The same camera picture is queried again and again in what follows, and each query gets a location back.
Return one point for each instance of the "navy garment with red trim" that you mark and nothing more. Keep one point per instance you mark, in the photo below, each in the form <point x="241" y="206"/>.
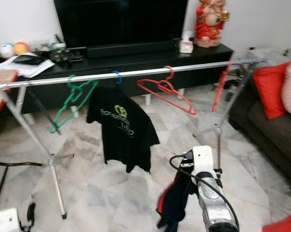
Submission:
<point x="176" y="203"/>

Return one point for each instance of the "red plastic hanger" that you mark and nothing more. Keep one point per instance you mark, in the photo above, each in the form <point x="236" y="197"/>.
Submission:
<point x="166" y="87"/>
<point x="221" y="87"/>

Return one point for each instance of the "green plastic hanger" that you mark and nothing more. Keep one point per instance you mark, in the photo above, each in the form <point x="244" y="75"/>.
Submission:
<point x="75" y="86"/>

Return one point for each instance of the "blue plastic hanger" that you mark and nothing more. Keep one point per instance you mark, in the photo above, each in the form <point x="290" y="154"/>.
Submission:
<point x="119" y="77"/>

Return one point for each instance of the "black t-shirt with green logo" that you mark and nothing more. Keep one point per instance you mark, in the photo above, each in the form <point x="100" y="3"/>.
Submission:
<point x="121" y="133"/>

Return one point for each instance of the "dark brown sofa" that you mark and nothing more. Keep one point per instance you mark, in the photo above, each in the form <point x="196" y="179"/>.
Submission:
<point x="275" y="130"/>

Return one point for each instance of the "silver metal clothes rack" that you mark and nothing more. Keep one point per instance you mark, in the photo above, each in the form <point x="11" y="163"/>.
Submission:
<point x="145" y="72"/>

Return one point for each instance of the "black tv console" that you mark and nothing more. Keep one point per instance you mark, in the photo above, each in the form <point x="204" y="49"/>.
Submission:
<point x="208" y="53"/>

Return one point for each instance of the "red cushion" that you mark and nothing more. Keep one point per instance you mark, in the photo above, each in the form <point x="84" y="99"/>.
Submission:
<point x="270" y="89"/>

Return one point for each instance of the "white tissue box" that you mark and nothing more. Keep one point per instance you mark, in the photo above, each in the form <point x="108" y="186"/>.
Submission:
<point x="186" y="46"/>

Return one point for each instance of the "red plastic stool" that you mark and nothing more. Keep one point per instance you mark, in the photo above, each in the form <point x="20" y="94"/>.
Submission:
<point x="285" y="223"/>

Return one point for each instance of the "black soundbar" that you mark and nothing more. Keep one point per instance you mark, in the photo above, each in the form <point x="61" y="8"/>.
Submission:
<point x="131" y="48"/>

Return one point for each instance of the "red gold figurine statue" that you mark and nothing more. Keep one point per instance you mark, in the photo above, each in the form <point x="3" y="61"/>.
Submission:
<point x="210" y="26"/>

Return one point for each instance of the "white paper stack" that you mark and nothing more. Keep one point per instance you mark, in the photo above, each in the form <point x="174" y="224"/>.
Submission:
<point x="32" y="69"/>

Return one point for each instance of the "black flat television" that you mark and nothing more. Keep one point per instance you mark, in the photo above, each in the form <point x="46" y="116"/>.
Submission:
<point x="121" y="21"/>

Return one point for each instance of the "black pouch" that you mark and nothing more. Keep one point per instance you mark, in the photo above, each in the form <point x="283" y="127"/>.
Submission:
<point x="28" y="58"/>

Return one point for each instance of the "black basket with remotes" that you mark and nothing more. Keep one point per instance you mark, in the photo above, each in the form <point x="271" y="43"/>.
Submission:
<point x="66" y="54"/>

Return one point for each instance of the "orange round figurine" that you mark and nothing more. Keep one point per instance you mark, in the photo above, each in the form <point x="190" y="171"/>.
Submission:
<point x="21" y="49"/>

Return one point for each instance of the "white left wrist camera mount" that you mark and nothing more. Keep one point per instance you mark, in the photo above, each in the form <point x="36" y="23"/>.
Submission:
<point x="6" y="220"/>

